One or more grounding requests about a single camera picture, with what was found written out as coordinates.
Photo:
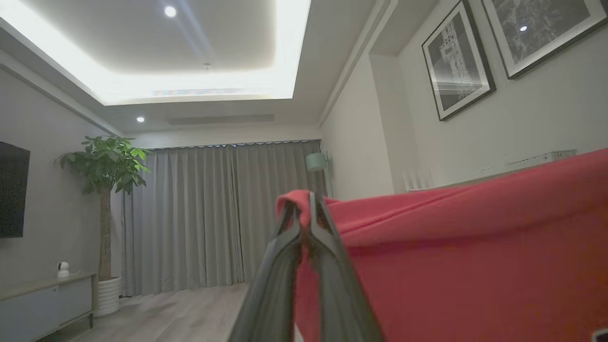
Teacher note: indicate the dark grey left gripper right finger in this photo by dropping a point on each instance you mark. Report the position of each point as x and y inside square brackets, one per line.
[337, 294]

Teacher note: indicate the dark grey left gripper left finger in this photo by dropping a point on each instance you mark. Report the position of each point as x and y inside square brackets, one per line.
[273, 285]

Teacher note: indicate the red cloth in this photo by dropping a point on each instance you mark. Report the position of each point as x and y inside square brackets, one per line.
[475, 266]

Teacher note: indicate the grey pleated curtain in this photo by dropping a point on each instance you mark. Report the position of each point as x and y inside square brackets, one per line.
[199, 218]

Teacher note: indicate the teal floor lamp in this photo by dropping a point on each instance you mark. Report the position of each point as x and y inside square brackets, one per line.
[315, 161]

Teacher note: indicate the white ribbed plant pot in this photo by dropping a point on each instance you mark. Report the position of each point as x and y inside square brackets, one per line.
[108, 297]

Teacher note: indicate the green potted tree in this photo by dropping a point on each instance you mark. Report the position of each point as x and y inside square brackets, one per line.
[107, 166]

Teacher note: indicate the grey low tv cabinet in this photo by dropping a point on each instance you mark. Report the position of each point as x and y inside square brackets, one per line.
[42, 308]

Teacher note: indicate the small white security camera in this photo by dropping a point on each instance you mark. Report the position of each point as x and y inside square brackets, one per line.
[63, 269]

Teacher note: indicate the black framed narrow wall picture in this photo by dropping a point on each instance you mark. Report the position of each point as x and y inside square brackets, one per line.
[458, 61]

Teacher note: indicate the black wall television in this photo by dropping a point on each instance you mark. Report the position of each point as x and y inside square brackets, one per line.
[12, 190]

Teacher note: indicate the black framed wide wall picture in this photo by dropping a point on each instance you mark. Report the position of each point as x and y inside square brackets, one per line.
[541, 28]

